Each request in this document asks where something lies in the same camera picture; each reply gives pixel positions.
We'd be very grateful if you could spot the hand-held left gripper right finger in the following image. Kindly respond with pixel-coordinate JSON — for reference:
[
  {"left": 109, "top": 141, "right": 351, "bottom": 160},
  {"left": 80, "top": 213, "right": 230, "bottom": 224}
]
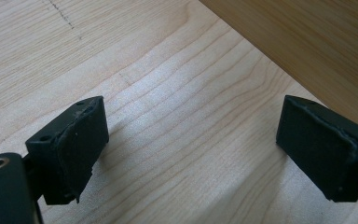
[{"left": 275, "top": 94, "right": 358, "bottom": 203}]

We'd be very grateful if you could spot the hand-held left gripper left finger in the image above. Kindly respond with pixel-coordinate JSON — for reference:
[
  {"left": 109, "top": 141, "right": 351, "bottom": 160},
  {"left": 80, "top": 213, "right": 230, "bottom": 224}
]
[{"left": 24, "top": 95, "right": 110, "bottom": 206}]

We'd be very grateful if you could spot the brown wooden board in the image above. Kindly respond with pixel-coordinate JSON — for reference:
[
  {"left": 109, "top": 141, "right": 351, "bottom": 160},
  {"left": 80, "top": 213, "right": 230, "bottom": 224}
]
[{"left": 199, "top": 0, "right": 358, "bottom": 127}]

